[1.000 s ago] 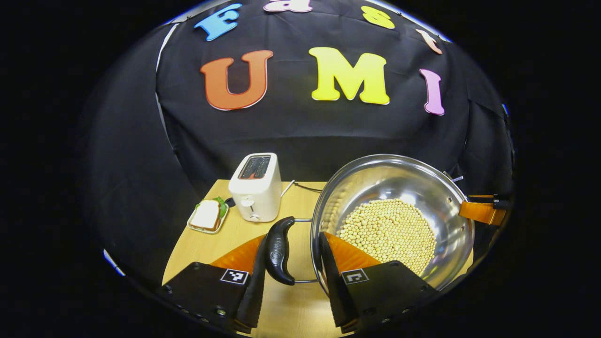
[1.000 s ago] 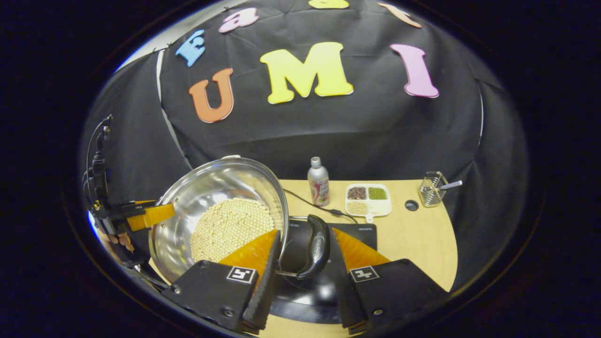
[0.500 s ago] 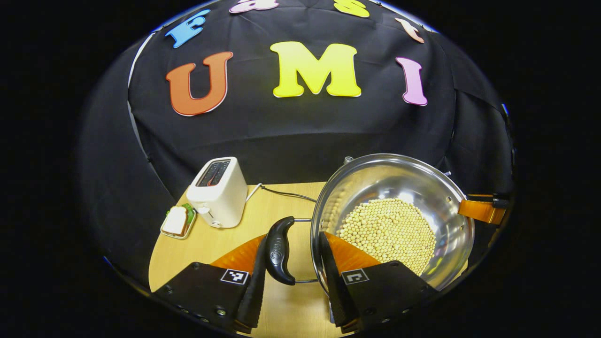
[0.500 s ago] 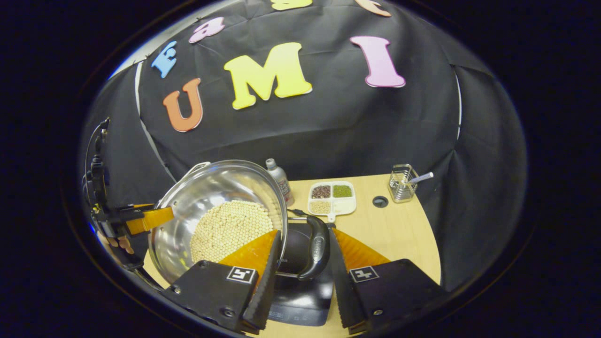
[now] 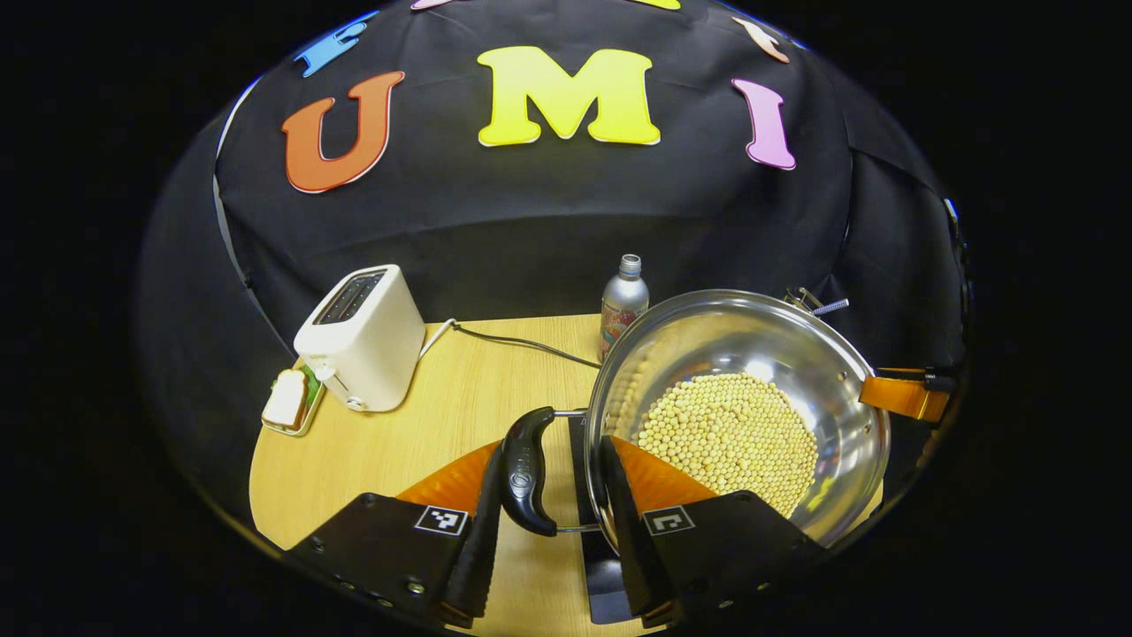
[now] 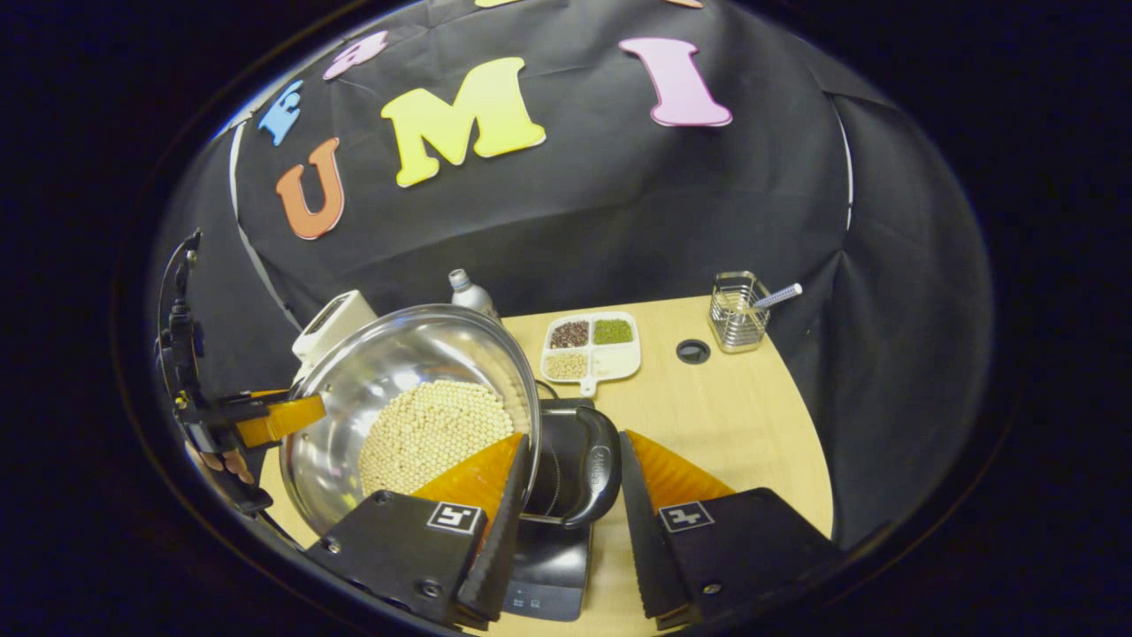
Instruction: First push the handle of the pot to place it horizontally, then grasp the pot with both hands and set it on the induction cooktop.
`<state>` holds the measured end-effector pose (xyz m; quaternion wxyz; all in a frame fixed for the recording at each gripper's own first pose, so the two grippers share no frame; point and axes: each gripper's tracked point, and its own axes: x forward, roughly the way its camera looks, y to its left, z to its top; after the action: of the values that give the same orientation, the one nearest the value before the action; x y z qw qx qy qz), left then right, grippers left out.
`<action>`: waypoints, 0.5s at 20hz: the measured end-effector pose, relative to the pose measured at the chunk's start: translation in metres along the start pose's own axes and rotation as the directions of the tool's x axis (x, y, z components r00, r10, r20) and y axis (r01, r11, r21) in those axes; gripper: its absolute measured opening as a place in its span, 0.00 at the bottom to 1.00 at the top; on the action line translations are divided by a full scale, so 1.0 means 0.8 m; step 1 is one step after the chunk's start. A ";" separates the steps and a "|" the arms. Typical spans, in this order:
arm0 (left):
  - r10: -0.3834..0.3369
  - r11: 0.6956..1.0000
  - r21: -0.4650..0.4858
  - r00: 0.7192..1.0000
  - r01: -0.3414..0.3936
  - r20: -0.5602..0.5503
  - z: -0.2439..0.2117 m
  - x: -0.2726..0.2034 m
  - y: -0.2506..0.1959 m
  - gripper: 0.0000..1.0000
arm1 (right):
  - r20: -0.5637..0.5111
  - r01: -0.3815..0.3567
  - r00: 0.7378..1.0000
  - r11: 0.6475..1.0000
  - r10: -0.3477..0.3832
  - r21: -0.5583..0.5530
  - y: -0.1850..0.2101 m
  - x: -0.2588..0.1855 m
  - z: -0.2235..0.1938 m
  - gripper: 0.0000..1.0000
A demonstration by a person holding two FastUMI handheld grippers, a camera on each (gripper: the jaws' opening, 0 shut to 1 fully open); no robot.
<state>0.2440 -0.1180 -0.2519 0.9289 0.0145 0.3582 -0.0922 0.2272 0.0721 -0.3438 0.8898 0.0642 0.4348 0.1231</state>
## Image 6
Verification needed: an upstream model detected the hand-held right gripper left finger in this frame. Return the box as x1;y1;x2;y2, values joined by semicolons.
303;431;532;632

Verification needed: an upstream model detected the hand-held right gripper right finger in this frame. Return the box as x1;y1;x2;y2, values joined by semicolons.
617;429;843;631

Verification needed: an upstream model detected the black induction cooktop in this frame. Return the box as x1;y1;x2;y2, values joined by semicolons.
502;396;598;622

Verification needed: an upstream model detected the steel pot with black handles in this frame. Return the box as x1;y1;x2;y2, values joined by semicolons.
279;303;623;536

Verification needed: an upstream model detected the heap of yellow soybeans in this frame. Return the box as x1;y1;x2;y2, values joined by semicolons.
358;380;516;496

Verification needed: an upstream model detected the white toaster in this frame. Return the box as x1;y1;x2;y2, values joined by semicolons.
292;289;379;383

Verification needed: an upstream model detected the white divided dish of grains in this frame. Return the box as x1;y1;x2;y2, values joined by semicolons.
539;311;642;397

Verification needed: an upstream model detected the printed metal bottle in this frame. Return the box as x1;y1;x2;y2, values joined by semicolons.
447;268;501;321

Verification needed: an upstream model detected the black backdrop cloth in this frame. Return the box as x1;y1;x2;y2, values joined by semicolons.
146;0;996;549

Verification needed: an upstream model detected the wire utensil holder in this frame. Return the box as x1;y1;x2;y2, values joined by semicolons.
708;271;772;355

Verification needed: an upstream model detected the white-handled spoon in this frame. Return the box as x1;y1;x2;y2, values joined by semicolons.
752;282;804;311

